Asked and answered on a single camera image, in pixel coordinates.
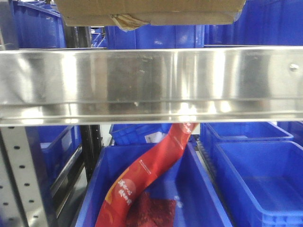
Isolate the blue bin rear centre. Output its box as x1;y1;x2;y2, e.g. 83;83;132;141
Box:
109;123;172;145

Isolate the blue bin centre lower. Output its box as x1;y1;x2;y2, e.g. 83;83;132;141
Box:
75;144;232;227

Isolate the stainless steel shelf rail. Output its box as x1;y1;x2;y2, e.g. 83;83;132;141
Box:
0;46;303;126

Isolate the blue bin right lower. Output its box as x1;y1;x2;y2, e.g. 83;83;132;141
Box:
214;141;303;227

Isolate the worn brown cardboard box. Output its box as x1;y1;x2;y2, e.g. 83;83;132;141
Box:
55;0;245;31

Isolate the blue bin rear right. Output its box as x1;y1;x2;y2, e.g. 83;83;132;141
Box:
200;122;294;159

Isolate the red snack bag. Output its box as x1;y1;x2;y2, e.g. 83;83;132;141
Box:
95;123;197;227

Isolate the black shelf post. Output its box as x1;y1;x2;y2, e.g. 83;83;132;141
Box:
80;125;103;183

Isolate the blue bin upper right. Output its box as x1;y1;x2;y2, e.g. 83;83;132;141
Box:
205;0;303;46

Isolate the blue bin upper left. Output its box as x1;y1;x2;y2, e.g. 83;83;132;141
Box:
11;0;66;49

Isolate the blue bin upper centre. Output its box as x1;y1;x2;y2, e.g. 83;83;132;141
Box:
105;25;205;50

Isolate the blue bin lower left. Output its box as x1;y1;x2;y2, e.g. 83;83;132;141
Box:
26;125;82;187

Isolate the blue bin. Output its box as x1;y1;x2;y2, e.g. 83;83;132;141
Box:
200;122;294;159
75;144;232;227
105;25;205;50
214;141;303;227
205;0;303;46
109;123;172;145
26;125;82;187
11;0;66;49

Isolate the perforated steel shelf upright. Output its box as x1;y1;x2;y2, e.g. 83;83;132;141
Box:
0;126;58;227

